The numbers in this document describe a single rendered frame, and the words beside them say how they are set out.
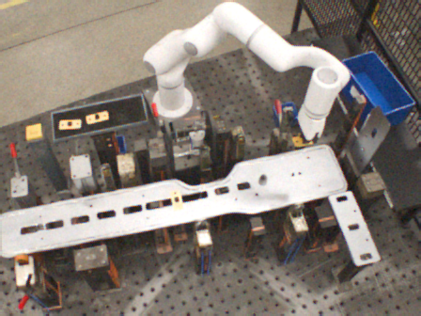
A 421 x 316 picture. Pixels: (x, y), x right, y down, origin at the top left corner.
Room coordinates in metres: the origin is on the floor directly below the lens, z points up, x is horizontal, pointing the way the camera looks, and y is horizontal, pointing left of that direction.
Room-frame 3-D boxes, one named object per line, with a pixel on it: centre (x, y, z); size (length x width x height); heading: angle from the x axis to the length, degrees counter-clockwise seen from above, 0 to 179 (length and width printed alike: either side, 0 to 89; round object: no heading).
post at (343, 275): (0.45, -0.69, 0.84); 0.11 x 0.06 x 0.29; 5
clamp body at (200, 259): (0.61, -0.12, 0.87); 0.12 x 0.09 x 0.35; 5
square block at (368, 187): (0.71, -0.79, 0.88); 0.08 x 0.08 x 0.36; 5
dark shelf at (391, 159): (1.05, -0.92, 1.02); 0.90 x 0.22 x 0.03; 5
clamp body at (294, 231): (0.60, -0.47, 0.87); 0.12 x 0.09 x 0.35; 5
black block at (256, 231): (0.63, -0.33, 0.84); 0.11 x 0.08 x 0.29; 5
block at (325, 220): (0.64, -0.60, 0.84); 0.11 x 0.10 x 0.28; 5
